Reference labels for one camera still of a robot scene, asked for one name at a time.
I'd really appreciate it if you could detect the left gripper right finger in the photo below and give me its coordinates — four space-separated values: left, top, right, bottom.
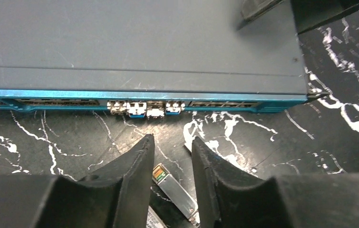
191 137 359 228

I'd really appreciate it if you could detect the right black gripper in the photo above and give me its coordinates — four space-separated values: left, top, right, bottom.
241 0 359 34

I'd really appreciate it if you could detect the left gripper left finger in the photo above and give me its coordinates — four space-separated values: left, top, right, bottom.
0 134 155 228

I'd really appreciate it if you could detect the small silver plug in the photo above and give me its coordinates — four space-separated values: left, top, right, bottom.
184 140 246 171
152 163 200 227

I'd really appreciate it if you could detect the large teal network switch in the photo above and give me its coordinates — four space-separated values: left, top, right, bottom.
0 0 327 118

